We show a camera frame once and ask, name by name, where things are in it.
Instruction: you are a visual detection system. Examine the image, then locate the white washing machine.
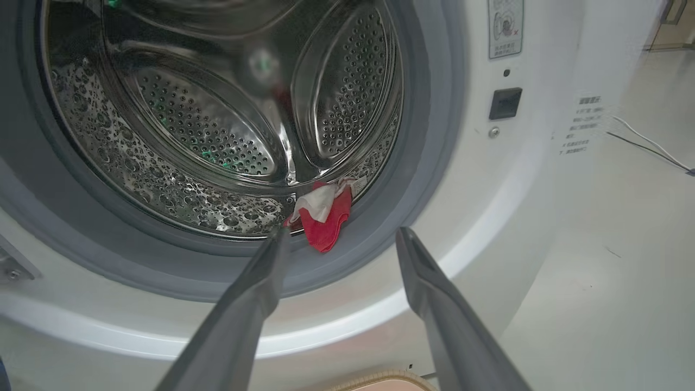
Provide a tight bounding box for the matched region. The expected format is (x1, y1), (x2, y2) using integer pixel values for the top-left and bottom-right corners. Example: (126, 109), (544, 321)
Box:
(0, 0), (671, 391)

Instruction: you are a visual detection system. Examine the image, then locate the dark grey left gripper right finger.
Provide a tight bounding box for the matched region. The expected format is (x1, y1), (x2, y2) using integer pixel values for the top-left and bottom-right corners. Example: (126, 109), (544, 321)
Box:
(395, 226), (534, 391)

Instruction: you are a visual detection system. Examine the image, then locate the grey metal bracket with screw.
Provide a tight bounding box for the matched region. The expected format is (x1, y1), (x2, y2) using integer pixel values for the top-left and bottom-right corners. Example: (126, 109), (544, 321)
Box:
(0, 235), (43, 285)

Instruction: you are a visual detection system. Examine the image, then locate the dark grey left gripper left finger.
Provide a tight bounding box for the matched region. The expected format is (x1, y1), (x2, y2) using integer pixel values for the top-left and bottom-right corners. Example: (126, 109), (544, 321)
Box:
(155, 227), (290, 391)

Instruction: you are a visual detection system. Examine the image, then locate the grey warning sticker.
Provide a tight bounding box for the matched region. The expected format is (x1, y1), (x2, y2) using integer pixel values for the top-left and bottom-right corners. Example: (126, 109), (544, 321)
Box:
(487, 0), (525, 60)

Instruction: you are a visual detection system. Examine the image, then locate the cream plastic laundry basket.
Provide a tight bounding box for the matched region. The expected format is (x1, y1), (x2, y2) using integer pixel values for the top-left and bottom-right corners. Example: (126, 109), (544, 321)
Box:
(326, 369), (438, 391)

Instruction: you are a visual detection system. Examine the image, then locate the stainless steel washing machine drum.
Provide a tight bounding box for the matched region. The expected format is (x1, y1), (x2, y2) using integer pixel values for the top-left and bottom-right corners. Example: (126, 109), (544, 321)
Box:
(35, 0), (405, 239)

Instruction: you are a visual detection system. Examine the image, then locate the printed text label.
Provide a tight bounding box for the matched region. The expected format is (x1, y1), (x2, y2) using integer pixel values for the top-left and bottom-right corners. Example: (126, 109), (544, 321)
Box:
(559, 95), (606, 158)

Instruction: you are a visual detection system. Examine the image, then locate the black door latch socket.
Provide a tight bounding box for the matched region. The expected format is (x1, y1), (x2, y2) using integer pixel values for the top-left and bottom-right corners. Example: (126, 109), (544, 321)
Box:
(489, 87), (523, 121)

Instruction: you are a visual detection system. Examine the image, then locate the thin black floor cable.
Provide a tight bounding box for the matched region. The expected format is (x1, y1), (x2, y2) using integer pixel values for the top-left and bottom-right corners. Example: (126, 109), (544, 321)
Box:
(605, 131), (695, 175)

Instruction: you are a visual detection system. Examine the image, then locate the thin white floor cable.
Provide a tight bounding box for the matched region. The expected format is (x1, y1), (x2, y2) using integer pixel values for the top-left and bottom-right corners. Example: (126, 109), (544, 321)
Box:
(611, 114), (695, 170)

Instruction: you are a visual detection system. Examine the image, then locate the red and white garment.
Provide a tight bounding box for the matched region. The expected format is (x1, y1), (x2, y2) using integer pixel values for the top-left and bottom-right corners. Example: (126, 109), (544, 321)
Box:
(282, 176), (359, 254)

